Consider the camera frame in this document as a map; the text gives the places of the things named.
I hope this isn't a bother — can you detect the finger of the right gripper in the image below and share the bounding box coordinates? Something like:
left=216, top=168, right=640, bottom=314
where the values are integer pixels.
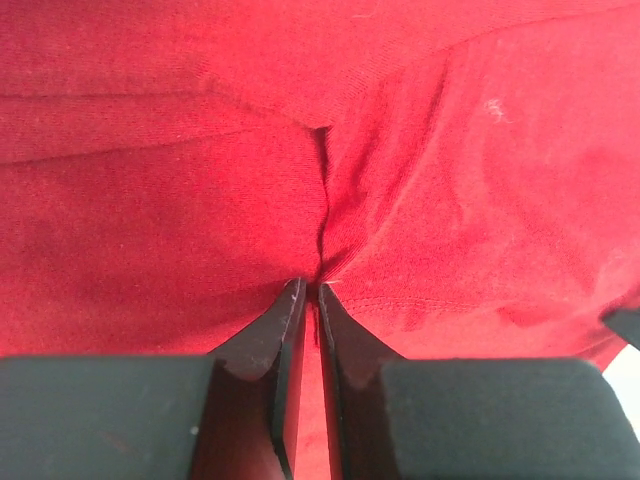
left=602, top=308, right=640, bottom=350

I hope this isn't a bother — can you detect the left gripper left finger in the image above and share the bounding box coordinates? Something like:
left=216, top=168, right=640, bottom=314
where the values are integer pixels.
left=1, top=279, right=306, bottom=479

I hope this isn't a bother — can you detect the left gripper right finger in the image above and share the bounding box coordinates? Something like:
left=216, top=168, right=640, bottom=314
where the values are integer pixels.
left=319, top=285, right=639, bottom=479

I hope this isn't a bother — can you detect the red t-shirt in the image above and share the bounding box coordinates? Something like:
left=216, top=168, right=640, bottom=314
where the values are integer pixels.
left=0, top=0, right=640, bottom=480

